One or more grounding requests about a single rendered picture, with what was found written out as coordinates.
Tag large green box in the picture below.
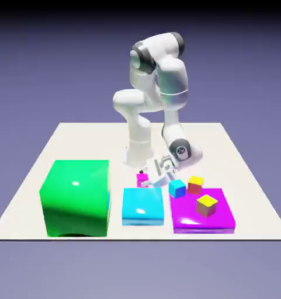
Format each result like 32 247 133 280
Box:
39 159 112 238

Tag small yellow cube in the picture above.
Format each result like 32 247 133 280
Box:
196 194 218 218
187 175 204 196

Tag small cyan cube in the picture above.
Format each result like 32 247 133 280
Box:
168 179 187 199

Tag large magenta box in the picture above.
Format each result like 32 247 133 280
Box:
169 187 236 234

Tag small magenta cube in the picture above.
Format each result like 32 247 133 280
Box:
136 173 151 188

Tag large cyan box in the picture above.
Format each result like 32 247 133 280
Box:
122 187 165 227

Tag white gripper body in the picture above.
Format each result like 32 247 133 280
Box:
140 158 179 188

